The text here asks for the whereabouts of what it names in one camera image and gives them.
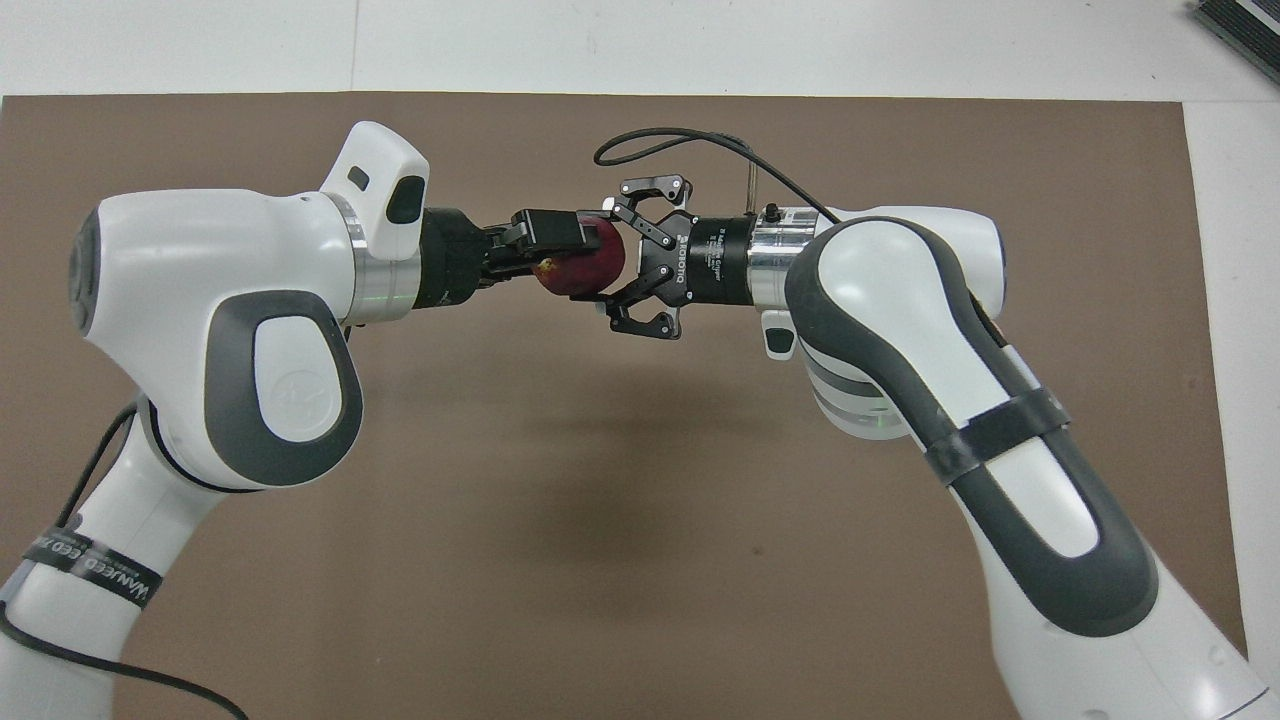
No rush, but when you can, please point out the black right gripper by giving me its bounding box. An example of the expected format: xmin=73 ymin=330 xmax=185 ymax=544
xmin=598 ymin=175 xmax=757 ymax=342

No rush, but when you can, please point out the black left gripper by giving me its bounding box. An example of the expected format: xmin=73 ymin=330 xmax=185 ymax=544
xmin=418 ymin=207 xmax=591 ymax=309

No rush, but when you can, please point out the red apple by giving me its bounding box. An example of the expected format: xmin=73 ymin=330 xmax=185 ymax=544
xmin=535 ymin=215 xmax=628 ymax=298

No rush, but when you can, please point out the brown table mat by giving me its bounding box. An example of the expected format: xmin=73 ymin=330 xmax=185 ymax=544
xmin=0 ymin=92 xmax=1249 ymax=720

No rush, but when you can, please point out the dark grey ribbed device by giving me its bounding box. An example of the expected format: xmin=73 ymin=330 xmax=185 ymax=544
xmin=1190 ymin=0 xmax=1280 ymax=86

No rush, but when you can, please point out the plain black velcro strap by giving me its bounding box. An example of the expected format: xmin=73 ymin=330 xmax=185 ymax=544
xmin=925 ymin=388 xmax=1071 ymax=487

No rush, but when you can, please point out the black printed velcro strap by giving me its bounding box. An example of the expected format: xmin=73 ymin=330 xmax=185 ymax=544
xmin=20 ymin=528 xmax=163 ymax=607

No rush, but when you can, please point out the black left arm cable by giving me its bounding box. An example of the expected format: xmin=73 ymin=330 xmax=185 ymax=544
xmin=0 ymin=400 xmax=251 ymax=720

